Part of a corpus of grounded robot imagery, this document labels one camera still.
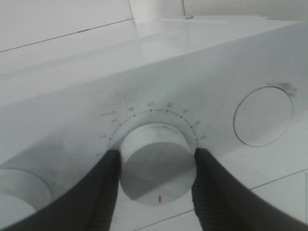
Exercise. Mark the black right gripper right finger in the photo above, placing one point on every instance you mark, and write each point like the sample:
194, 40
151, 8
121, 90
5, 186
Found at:
222, 203

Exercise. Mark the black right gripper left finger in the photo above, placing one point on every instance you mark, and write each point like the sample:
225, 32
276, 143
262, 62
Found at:
88, 206

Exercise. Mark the white round door button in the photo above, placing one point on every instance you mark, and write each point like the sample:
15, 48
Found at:
263, 116

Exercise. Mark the white timer knob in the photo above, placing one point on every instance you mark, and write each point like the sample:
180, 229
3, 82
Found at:
158, 166

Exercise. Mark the white microwave oven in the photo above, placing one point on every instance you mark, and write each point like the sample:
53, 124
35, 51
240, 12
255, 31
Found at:
65, 102

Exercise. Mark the white upper power knob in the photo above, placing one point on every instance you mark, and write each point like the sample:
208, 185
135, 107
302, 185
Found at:
21, 194

